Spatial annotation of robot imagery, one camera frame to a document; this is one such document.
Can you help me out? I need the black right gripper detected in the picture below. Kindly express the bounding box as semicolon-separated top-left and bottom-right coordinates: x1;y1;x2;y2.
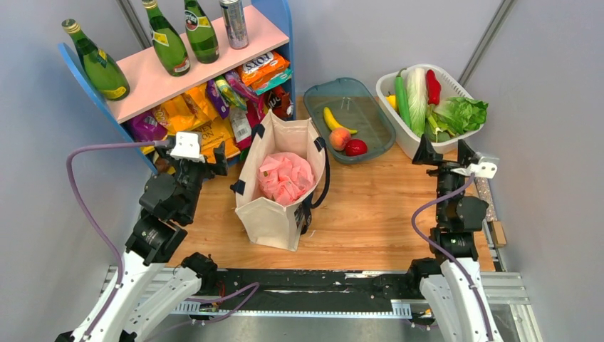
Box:
410;134;472;222

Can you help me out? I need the green lettuce leaf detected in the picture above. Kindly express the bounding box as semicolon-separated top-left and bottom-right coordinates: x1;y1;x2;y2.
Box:
434;97;489;135

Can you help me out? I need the pink plastic grocery bag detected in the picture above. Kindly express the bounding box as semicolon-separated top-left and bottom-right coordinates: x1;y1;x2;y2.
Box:
256;152;316;207

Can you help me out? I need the red chili pepper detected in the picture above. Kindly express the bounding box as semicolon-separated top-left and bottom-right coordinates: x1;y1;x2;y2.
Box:
425;69;442;105

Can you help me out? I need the cream canvas tote bag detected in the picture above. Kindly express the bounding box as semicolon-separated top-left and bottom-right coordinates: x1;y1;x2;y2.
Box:
231;113;330;252

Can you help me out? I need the long green chili pepper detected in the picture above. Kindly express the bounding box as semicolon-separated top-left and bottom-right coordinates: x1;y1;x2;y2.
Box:
395;68;411;128

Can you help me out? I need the red pomegranate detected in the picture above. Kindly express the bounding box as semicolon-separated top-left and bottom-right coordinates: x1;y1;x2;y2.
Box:
344;139;368;157

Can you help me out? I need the orange foxs candy bag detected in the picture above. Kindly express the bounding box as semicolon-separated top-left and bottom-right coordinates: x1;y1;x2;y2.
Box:
236;51;290;89

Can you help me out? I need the orange pink peach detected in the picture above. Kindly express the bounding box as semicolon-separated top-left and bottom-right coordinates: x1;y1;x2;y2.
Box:
328;128;352;151

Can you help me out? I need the yellow banana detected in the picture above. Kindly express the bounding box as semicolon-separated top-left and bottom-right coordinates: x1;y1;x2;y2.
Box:
323;107;358;135

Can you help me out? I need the red hand cooked chips bag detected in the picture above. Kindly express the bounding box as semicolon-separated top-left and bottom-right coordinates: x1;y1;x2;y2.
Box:
229;98;266;151

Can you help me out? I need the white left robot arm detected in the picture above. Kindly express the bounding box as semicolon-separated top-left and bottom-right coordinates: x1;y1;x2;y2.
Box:
56;139;228;341

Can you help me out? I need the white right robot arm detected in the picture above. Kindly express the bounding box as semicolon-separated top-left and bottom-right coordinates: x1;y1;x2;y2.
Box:
406;135;503;341

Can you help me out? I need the green leafy vegetable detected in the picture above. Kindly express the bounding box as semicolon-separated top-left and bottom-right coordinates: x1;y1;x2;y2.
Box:
425;108;452;143

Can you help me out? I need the honey dijon chips bag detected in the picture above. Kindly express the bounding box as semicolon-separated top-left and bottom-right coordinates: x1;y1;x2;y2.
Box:
194;117;241;163

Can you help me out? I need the glass tube of beads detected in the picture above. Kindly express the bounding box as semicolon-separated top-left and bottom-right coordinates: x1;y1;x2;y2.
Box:
474;177;498;222

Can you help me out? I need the purple candy packet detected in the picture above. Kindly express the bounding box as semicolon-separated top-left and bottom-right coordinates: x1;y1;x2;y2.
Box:
206;80;230;119

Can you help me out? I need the orange snack bag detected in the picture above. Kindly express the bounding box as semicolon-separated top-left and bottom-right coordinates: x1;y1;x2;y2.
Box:
151;83;219;135

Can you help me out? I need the colourful striped candy packet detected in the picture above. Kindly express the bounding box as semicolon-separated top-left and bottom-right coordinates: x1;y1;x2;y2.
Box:
214;76;247;110

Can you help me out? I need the yellow bell pepper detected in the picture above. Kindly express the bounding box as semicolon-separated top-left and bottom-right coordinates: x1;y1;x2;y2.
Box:
386;94;398;112

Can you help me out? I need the napa cabbage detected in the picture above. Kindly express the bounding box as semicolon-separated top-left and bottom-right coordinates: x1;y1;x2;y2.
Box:
406;68;428;137

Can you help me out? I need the purple snack bag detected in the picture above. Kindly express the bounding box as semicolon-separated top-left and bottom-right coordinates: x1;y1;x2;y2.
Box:
125;111;167;142

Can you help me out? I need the white plastic basket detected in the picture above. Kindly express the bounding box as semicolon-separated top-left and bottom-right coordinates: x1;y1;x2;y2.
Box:
375;63;486;162

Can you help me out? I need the red dark snack bag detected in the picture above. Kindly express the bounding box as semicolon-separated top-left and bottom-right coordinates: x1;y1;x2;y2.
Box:
263;85;293;120

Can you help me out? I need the pink candy packet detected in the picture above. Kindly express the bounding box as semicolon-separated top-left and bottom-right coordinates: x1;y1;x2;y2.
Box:
224;70;259;101

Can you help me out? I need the teal foxs candy bag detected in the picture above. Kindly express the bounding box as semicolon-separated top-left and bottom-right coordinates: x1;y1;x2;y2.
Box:
255;68;292;95

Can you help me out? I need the teal transparent plastic tray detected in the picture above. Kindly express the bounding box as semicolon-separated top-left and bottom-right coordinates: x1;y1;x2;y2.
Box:
303;78;395;165

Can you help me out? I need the blue pink snack shelf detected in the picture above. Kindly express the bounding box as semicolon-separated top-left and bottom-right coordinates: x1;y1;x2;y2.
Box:
58;0;297;175

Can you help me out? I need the green glass bottle right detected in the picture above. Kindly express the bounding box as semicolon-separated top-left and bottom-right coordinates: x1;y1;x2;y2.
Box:
184;0;219;64

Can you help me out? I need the green glass bottle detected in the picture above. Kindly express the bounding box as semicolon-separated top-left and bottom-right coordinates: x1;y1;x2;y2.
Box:
61;19;130;101
142;0;191;76
184;0;219;64

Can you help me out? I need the green glass bottle middle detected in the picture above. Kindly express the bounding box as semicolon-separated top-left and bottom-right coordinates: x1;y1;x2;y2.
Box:
142;0;191;76

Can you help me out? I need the green glass bottle left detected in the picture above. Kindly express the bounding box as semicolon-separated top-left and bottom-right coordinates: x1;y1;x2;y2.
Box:
61;19;130;101

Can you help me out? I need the silver drink can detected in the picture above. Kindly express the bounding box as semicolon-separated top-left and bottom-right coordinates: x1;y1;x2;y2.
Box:
219;0;249;49

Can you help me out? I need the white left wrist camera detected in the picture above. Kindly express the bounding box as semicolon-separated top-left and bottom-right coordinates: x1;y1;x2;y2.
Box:
169;131;205;162

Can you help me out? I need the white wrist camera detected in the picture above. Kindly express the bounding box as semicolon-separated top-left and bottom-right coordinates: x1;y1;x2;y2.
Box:
169;131;205;162
452;152;500;179

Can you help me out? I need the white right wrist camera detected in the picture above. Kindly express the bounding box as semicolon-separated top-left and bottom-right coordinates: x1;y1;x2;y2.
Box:
452;152;500;179

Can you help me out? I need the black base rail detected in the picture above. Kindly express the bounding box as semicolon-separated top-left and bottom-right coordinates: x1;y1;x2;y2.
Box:
197;269;425;314

